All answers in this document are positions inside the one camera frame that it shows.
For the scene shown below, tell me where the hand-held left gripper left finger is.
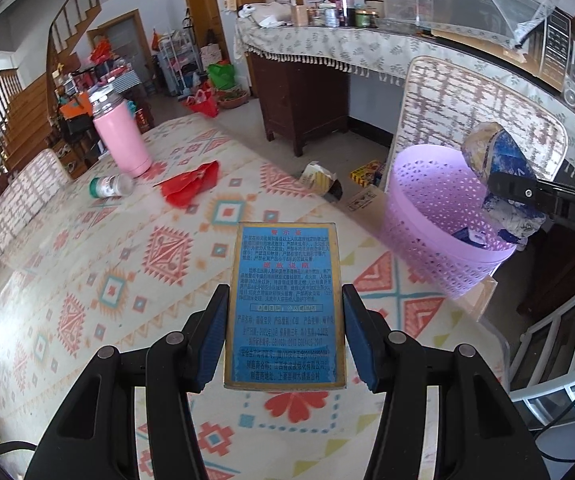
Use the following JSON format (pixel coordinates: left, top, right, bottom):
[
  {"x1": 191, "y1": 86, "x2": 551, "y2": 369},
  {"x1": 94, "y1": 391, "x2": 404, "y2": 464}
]
[{"x1": 25, "y1": 284, "x2": 231, "y2": 480}]

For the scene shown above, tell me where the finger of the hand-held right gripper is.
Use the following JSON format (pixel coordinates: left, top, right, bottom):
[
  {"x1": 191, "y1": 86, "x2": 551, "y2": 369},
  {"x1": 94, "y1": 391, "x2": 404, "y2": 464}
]
[{"x1": 486, "y1": 172, "x2": 551, "y2": 207}]

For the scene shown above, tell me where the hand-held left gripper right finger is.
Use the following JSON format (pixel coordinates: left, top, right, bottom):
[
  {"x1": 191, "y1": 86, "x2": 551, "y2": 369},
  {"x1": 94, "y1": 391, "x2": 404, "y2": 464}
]
[{"x1": 341, "y1": 284, "x2": 551, "y2": 480}]

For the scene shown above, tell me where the blue and white packet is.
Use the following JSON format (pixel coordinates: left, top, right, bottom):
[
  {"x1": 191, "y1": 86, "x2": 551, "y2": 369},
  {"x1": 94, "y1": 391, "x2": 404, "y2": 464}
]
[{"x1": 460, "y1": 122, "x2": 548, "y2": 246}]

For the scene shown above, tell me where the box with blue label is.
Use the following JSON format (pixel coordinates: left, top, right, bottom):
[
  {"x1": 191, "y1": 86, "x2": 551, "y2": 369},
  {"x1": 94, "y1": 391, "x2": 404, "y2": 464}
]
[{"x1": 224, "y1": 220, "x2": 349, "y2": 391}]

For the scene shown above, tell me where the purple plastic mesh basket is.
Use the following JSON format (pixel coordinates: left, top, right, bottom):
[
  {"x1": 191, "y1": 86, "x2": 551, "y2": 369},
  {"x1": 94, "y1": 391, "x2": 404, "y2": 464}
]
[{"x1": 378, "y1": 145, "x2": 518, "y2": 301}]

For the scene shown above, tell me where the blue snack packet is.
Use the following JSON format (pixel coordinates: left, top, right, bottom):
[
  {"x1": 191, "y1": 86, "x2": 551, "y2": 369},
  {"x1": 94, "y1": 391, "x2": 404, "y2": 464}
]
[{"x1": 452, "y1": 227, "x2": 488, "y2": 248}]

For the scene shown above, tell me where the patterned chair back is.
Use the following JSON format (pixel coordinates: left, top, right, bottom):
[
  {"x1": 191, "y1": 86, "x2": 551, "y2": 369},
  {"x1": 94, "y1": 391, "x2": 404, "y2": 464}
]
[{"x1": 392, "y1": 56, "x2": 568, "y2": 183}]

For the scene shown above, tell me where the brown cardboard box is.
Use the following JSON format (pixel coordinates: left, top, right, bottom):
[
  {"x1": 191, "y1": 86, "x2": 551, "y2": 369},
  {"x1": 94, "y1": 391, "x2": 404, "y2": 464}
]
[{"x1": 347, "y1": 185, "x2": 387, "y2": 224}]

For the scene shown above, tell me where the silver microwave oven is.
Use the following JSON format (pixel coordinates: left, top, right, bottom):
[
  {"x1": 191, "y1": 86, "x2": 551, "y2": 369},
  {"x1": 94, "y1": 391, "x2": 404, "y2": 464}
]
[{"x1": 536, "y1": 7, "x2": 575, "y2": 93}]

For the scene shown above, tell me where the yellow printed box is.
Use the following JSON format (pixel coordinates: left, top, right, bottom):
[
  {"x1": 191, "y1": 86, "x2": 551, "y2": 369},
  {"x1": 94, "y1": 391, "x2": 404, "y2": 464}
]
[{"x1": 350, "y1": 160, "x2": 385, "y2": 186}]

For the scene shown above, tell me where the red plastic bag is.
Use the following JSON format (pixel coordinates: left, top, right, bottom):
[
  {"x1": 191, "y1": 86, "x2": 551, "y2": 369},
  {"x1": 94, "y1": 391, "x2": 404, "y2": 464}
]
[{"x1": 160, "y1": 161, "x2": 220, "y2": 207}]

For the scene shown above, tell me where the yellow and white crumpled packet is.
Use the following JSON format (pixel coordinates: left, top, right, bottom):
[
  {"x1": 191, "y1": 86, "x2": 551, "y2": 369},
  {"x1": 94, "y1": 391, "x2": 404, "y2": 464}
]
[{"x1": 300, "y1": 161, "x2": 343, "y2": 203}]

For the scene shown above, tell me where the clear jar with green lid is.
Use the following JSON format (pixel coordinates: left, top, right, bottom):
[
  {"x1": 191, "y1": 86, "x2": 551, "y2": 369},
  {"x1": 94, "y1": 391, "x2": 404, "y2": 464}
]
[{"x1": 89, "y1": 174, "x2": 135, "y2": 200}]

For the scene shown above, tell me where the clear mesh food cover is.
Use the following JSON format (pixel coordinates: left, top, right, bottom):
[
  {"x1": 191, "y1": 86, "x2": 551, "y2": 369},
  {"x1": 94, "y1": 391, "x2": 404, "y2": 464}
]
[{"x1": 382, "y1": 0, "x2": 563, "y2": 51}]

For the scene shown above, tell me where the leaf-print lace-edged cloth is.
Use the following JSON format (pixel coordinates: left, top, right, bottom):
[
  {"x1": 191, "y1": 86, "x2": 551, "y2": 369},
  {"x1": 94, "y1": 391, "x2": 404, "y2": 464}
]
[{"x1": 235, "y1": 25, "x2": 575, "y2": 171}]

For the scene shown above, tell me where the pink thermos flask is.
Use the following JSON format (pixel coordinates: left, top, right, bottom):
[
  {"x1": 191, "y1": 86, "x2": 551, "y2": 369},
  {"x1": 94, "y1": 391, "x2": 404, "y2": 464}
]
[{"x1": 90, "y1": 85, "x2": 152, "y2": 178}]

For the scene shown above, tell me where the dark wooden sideboard cabinet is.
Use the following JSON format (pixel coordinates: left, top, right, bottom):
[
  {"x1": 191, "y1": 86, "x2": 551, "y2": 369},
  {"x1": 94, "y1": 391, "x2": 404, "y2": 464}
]
[{"x1": 250, "y1": 52, "x2": 352, "y2": 157}]

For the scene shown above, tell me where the chair with checked woven cushion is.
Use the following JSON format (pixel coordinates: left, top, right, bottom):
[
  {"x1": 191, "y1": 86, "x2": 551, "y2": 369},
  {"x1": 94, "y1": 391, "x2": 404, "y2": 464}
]
[{"x1": 0, "y1": 149, "x2": 73, "y2": 261}]

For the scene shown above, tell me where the woven basket of vegetables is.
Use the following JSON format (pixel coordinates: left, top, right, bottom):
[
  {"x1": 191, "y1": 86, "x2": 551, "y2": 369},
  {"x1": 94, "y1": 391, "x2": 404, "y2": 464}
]
[{"x1": 218, "y1": 90, "x2": 249, "y2": 110}]

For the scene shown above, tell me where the green bag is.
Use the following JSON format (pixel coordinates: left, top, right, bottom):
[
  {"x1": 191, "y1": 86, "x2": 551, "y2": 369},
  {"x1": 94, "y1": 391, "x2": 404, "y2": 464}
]
[{"x1": 208, "y1": 62, "x2": 237, "y2": 92}]

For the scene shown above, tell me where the cluttered table with checked cloth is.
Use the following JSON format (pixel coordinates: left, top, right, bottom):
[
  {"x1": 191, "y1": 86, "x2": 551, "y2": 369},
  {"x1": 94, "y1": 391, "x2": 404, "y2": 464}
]
[{"x1": 55, "y1": 57, "x2": 143, "y2": 136}]

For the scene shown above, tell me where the wooden staircase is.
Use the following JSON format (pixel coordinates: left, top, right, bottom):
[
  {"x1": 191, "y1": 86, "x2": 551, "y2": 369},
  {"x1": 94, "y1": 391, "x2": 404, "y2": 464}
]
[{"x1": 0, "y1": 0, "x2": 103, "y2": 196}]

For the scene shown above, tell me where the white metal frame stool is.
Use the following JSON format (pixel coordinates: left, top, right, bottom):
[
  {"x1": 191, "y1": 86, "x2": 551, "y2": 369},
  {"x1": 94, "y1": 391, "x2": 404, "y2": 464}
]
[{"x1": 510, "y1": 290, "x2": 575, "y2": 432}]

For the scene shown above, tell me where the black cable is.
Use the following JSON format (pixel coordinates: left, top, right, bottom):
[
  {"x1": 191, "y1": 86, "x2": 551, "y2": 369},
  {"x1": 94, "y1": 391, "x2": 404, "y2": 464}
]
[{"x1": 0, "y1": 439, "x2": 34, "y2": 457}]

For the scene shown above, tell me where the white wire storage rack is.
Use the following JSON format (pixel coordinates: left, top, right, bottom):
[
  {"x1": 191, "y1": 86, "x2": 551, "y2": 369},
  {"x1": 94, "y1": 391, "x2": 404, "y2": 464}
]
[{"x1": 158, "y1": 30, "x2": 202, "y2": 97}]

